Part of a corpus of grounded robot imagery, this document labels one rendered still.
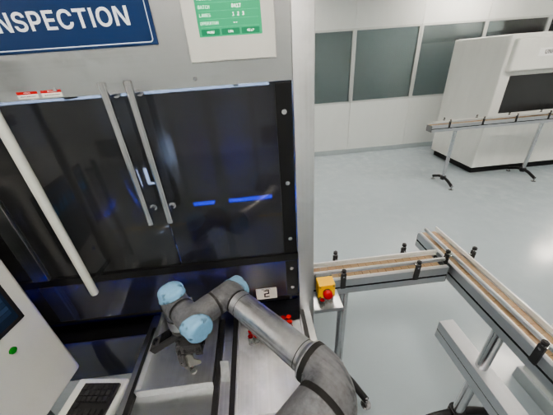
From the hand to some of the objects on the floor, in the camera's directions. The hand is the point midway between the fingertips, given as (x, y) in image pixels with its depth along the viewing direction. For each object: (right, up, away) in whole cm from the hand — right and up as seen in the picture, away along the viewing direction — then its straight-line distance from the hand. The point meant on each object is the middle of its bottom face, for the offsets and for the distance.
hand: (188, 362), depth 93 cm
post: (+50, -66, +68) cm, 107 cm away
